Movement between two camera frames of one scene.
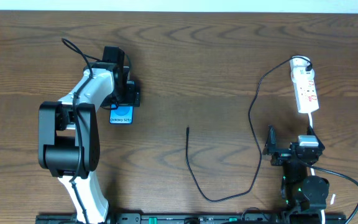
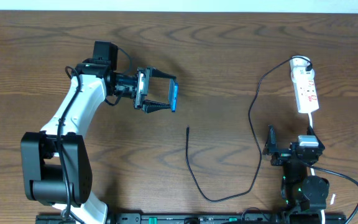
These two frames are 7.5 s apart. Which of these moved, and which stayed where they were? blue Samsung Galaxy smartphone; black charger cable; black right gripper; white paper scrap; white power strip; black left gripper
Moved: blue Samsung Galaxy smartphone; black left gripper
Stayed: black charger cable; white paper scrap; white power strip; black right gripper
